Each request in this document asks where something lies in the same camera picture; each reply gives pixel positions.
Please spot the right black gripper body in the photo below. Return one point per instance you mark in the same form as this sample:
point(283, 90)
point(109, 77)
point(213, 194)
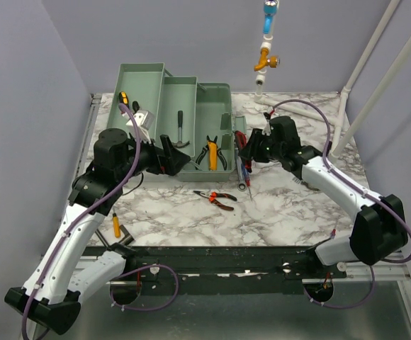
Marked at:
point(268, 151)

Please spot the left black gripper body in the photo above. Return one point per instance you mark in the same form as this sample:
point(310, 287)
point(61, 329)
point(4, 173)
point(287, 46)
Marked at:
point(148, 158)

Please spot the small black claw hammer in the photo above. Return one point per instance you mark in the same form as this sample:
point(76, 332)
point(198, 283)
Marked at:
point(180, 143)

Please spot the blue handle screwdriver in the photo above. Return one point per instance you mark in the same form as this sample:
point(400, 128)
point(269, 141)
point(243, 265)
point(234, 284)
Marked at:
point(247, 180)

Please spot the orange box cutter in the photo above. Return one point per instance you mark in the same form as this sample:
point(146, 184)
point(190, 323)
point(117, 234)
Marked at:
point(213, 155)

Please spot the green tool box clear lid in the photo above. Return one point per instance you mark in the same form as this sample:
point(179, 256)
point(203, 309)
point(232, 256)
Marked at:
point(185, 110)

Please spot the orange long nose pliers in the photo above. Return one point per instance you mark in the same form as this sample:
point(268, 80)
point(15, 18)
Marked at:
point(213, 198)

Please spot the yellow black screwdriver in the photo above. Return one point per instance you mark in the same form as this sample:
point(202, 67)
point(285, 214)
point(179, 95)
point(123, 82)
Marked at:
point(135, 106)
point(123, 98)

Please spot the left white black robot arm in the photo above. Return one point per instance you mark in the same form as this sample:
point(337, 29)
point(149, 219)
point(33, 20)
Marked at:
point(52, 296)

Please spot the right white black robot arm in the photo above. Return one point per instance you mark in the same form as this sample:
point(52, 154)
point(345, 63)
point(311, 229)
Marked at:
point(378, 228)

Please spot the silver ratchet wrench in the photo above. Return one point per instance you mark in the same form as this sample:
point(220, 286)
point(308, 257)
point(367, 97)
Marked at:
point(242, 186)

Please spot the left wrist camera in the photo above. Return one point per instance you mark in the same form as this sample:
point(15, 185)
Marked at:
point(143, 120)

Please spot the white pvc pipe frame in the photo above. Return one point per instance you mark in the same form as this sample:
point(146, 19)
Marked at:
point(341, 139)

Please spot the black mounting rail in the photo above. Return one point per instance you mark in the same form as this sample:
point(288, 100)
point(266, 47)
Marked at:
point(238, 270)

